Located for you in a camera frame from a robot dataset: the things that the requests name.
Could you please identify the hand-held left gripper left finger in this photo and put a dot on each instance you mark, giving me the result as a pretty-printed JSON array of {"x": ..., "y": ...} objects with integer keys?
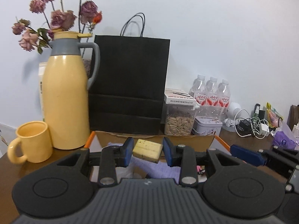
[{"x": 128, "y": 151}]

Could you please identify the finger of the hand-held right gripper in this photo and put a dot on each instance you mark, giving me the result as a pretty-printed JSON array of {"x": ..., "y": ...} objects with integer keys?
[{"x": 245, "y": 155}]

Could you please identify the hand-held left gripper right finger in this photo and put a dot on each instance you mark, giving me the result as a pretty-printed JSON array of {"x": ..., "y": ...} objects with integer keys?
[{"x": 168, "y": 151}]

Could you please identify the yellow green sponge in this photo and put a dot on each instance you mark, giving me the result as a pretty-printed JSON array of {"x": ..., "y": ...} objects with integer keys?
[{"x": 147, "y": 149}]

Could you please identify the orange white cardboard box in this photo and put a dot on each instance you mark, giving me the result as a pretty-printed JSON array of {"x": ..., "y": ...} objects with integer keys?
[{"x": 198, "y": 142}]

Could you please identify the purple knitted cloth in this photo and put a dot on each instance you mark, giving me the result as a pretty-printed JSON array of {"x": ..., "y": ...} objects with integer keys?
[{"x": 161, "y": 171}]

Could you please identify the clear seed container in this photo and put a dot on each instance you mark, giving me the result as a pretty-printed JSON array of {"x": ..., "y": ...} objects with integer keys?
[{"x": 178, "y": 123}]

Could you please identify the black power adapter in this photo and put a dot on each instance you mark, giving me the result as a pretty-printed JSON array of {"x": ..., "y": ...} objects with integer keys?
[{"x": 244, "y": 124}]

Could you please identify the white charger plug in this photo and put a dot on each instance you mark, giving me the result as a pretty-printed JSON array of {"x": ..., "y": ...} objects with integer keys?
[{"x": 264, "y": 130}]

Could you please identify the purple plastic bag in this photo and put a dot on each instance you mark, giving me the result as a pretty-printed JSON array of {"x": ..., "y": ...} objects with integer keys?
[{"x": 283, "y": 140}]

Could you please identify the small black box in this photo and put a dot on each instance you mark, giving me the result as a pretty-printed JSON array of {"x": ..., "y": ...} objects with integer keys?
[{"x": 262, "y": 115}]

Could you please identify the small white desk fan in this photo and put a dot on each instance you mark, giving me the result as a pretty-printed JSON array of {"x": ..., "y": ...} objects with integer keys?
[{"x": 234, "y": 110}]

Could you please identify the white tin box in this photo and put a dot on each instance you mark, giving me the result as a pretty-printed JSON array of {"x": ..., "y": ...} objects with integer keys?
[{"x": 206, "y": 127}]

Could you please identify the small green bottle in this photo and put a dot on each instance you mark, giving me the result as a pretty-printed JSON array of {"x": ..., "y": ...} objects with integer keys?
[{"x": 257, "y": 109}]

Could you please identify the yellow snack packet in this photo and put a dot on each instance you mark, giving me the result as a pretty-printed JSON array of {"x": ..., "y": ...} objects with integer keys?
[{"x": 274, "y": 115}]

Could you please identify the white flat box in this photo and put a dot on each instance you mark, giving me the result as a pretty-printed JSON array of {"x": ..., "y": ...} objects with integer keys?
[{"x": 177, "y": 95}]

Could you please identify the clear water bottle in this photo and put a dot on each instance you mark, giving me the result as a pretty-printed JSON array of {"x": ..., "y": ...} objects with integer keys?
[
  {"x": 223, "y": 98},
  {"x": 212, "y": 96},
  {"x": 198, "y": 95}
]

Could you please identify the brown bag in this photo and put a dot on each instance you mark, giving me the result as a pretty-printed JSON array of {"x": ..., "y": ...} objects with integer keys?
[{"x": 293, "y": 116}]

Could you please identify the black paper bag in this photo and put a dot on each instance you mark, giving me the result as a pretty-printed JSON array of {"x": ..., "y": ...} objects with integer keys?
[{"x": 128, "y": 86}]

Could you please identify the yellow thermos jug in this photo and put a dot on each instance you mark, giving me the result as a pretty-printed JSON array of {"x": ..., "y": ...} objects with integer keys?
[{"x": 65, "y": 98}]

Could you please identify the yellow mug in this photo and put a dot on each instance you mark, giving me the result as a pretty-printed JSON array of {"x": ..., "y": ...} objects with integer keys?
[{"x": 35, "y": 142}]

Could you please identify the white carton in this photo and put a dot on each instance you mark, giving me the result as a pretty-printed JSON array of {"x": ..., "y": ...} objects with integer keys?
[{"x": 42, "y": 86}]

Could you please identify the dried rose bouquet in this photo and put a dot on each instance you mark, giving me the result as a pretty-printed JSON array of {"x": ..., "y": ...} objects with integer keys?
[{"x": 62, "y": 18}]

